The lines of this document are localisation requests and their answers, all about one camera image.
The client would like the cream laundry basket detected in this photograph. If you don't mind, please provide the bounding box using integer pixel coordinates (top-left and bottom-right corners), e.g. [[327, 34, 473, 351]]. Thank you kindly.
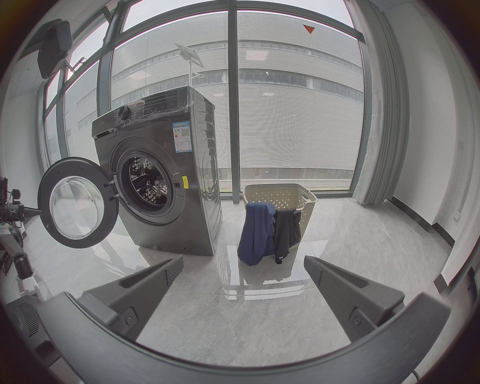
[[242, 184, 319, 249]]

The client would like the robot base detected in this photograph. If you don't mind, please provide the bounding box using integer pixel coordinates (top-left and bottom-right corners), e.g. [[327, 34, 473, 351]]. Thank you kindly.
[[5, 275, 64, 372]]

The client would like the washing machine door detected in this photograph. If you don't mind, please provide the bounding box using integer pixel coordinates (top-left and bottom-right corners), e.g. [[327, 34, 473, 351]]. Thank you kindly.
[[37, 157, 122, 249]]

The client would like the dark blue garment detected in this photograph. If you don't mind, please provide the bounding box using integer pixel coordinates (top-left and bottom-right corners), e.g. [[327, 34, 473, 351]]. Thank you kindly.
[[237, 202, 277, 266]]

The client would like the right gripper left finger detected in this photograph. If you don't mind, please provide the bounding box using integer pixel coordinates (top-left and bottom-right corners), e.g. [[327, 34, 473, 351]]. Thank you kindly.
[[80, 255, 185, 341]]

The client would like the window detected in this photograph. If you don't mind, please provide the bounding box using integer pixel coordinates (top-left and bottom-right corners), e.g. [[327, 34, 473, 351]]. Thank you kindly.
[[40, 0, 376, 206]]

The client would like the black garment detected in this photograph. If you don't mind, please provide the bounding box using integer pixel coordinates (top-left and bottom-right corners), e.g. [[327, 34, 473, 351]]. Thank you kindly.
[[272, 208, 303, 265]]

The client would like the grey washing machine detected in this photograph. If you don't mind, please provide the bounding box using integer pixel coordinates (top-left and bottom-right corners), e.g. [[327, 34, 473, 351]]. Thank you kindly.
[[91, 85, 223, 257]]

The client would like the white curtain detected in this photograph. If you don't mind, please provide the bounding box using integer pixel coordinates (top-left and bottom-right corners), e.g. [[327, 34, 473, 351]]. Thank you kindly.
[[352, 0, 410, 206]]

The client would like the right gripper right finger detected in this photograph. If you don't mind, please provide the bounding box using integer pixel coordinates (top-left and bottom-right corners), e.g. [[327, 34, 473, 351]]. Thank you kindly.
[[303, 255, 406, 344]]

